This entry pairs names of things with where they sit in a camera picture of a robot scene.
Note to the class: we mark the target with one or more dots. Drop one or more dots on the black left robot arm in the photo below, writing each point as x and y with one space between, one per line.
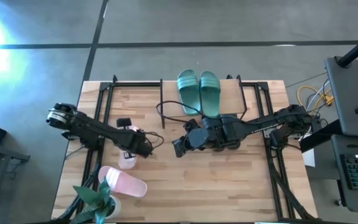
89 126

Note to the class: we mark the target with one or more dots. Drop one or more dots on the green slide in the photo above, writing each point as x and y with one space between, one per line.
210 93
189 90

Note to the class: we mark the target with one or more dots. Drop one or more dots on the grey desk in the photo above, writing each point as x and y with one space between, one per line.
350 99
337 186

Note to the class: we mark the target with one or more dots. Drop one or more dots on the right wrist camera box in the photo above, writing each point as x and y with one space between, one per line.
179 148

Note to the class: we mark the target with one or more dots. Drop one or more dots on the black slide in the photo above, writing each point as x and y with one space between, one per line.
228 147

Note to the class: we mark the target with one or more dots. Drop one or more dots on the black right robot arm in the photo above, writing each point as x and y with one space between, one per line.
259 127

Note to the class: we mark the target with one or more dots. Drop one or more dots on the white paper sheet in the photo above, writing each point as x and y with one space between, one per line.
309 158

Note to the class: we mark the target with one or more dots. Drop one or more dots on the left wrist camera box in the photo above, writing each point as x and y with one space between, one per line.
123 123

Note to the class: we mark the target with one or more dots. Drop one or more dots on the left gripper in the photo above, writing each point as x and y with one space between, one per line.
138 144

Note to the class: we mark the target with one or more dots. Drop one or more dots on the black aluminium table frame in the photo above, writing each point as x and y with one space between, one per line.
106 99

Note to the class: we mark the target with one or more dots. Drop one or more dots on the green potted plant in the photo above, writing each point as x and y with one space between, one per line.
99 200

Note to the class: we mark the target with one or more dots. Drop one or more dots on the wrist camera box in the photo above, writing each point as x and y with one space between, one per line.
179 148
123 123

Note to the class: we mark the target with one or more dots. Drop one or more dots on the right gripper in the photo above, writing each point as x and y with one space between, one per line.
198 137

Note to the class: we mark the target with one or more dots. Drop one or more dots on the black pole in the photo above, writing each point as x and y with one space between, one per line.
357 48

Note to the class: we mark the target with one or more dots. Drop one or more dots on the pink slide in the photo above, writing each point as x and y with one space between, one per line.
123 183
127 163

